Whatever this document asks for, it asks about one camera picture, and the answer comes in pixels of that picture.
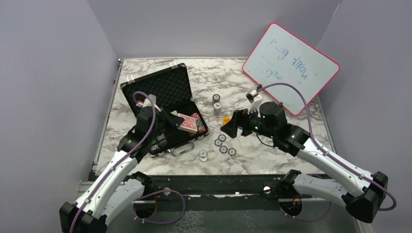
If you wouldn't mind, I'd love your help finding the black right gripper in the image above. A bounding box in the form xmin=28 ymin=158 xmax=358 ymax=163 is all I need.
xmin=221 ymin=104 xmax=276 ymax=139

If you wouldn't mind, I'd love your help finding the red playing card deck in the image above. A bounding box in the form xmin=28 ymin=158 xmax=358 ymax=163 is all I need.
xmin=177 ymin=113 xmax=198 ymax=133

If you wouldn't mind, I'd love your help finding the red white 500 chip stack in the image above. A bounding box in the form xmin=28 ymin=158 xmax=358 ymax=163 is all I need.
xmin=213 ymin=102 xmax=222 ymax=116

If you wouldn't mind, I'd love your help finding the brown 100 chip stack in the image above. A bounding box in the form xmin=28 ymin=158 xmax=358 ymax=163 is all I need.
xmin=212 ymin=94 xmax=221 ymax=105

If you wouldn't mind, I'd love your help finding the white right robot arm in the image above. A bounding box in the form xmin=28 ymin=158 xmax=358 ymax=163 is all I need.
xmin=221 ymin=102 xmax=389 ymax=223

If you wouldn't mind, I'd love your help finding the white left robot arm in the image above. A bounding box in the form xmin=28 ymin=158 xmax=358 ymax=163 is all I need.
xmin=59 ymin=105 xmax=184 ymax=233

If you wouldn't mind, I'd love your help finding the black poker set case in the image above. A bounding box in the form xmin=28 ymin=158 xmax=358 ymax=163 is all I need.
xmin=117 ymin=63 xmax=208 ymax=161

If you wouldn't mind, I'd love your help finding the orange big blind button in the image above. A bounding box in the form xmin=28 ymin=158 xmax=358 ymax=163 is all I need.
xmin=223 ymin=116 xmax=231 ymax=125

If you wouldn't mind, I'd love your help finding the blue 10 chip upper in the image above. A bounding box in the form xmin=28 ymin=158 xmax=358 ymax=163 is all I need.
xmin=218 ymin=134 xmax=226 ymax=142

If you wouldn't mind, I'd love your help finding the blue 10 chip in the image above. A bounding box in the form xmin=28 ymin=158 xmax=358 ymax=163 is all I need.
xmin=218 ymin=134 xmax=226 ymax=142
xmin=219 ymin=146 xmax=228 ymax=154
xmin=214 ymin=139 xmax=223 ymax=147
xmin=227 ymin=148 xmax=237 ymax=156

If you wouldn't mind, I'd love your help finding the blue 10 chip right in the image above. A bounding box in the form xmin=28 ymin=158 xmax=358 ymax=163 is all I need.
xmin=227 ymin=148 xmax=237 ymax=156

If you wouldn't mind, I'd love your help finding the blue 10 chip left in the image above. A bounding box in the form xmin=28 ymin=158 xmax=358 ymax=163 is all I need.
xmin=214 ymin=139 xmax=223 ymax=147

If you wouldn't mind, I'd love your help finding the blue 10 chip lower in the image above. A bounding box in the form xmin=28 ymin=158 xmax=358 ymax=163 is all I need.
xmin=219 ymin=146 xmax=228 ymax=154

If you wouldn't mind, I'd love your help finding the red green chip row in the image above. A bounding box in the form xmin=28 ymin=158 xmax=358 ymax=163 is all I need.
xmin=191 ymin=113 xmax=206 ymax=134

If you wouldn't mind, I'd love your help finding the pink framed whiteboard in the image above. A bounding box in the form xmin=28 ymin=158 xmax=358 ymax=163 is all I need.
xmin=242 ymin=22 xmax=341 ymax=116

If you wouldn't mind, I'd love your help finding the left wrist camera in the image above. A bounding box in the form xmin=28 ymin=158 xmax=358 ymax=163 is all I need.
xmin=136 ymin=94 xmax=161 ymax=112

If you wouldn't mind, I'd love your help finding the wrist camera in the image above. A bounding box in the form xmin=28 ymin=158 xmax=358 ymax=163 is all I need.
xmin=246 ymin=90 xmax=263 ymax=114
xmin=136 ymin=94 xmax=161 ymax=112

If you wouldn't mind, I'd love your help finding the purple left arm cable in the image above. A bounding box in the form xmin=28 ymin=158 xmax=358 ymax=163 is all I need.
xmin=69 ymin=91 xmax=187 ymax=233

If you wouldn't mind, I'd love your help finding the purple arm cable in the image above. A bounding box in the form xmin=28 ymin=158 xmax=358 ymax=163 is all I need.
xmin=256 ymin=82 xmax=397 ymax=222
xmin=69 ymin=91 xmax=187 ymax=233

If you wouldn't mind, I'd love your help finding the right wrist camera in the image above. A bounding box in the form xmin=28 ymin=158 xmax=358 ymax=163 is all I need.
xmin=246 ymin=90 xmax=263 ymax=114

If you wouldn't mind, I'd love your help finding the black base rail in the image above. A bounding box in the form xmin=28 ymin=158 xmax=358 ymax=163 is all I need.
xmin=88 ymin=172 xmax=342 ymax=211

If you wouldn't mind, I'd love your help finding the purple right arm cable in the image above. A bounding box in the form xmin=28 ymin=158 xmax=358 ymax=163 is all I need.
xmin=256 ymin=82 xmax=397 ymax=222

